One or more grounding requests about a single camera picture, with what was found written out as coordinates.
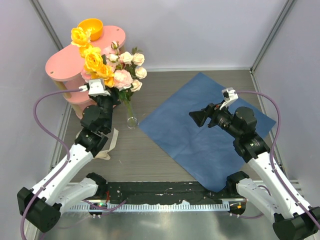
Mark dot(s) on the pink rose stem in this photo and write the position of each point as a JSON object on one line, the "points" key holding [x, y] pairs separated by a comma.
{"points": [[122, 79], [111, 53]]}

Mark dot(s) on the orange plastic bowl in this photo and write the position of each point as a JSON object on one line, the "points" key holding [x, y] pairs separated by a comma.
{"points": [[94, 25]]}

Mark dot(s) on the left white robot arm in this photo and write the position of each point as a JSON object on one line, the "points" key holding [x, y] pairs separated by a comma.
{"points": [[44, 203]]}

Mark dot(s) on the slotted cable duct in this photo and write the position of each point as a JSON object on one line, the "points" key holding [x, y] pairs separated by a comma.
{"points": [[183, 207]]}

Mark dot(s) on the beige printed ribbon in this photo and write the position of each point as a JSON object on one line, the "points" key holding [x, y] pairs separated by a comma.
{"points": [[104, 154]]}

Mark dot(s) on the pink three-tier shelf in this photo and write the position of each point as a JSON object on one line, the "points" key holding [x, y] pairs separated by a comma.
{"points": [[65, 66]]}

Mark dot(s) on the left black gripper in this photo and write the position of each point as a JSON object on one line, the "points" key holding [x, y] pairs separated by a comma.
{"points": [[113, 97]]}

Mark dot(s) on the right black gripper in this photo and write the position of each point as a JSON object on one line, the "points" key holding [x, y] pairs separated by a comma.
{"points": [[212, 112]]}

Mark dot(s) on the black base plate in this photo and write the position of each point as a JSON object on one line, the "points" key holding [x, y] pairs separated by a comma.
{"points": [[163, 193]]}

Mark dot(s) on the yellow flower stem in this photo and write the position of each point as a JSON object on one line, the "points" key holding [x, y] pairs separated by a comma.
{"points": [[94, 65]]}

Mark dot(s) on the clear glass vase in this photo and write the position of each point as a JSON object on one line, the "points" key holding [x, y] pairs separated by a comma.
{"points": [[131, 120]]}

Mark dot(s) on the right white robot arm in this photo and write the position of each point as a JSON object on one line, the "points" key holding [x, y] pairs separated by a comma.
{"points": [[291, 216]]}

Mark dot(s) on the cream rose stem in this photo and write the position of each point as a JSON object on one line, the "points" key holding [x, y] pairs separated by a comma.
{"points": [[132, 62]]}

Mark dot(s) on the blue wrapping paper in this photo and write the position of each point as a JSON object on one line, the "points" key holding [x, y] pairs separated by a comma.
{"points": [[205, 153]]}

